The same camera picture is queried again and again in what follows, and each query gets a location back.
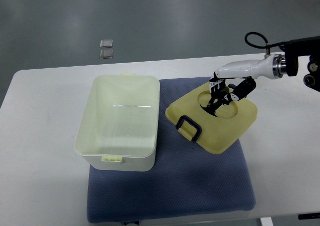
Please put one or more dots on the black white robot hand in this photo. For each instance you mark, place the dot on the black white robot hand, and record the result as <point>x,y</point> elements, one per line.
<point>248,71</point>

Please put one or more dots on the yellow storage box lid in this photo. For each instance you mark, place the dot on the yellow storage box lid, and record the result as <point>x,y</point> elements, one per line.
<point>217,133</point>

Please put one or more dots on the white storage box base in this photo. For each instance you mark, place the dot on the white storage box base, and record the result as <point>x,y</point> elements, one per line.
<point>118,129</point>

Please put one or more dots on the blue quilted mat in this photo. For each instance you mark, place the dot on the blue quilted mat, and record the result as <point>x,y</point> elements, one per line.
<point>185,179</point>

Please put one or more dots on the upper metal floor plate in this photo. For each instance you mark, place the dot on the upper metal floor plate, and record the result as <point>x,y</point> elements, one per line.
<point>106,43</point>

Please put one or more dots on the metal floor plate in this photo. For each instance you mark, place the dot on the metal floor plate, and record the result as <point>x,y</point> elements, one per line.
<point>106,53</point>
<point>106,43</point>

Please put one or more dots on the lower metal floor plate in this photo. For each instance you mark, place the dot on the lower metal floor plate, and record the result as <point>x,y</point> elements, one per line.
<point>106,53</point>

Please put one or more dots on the black table bracket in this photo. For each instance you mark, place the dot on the black table bracket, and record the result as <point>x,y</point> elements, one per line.
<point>307,216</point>

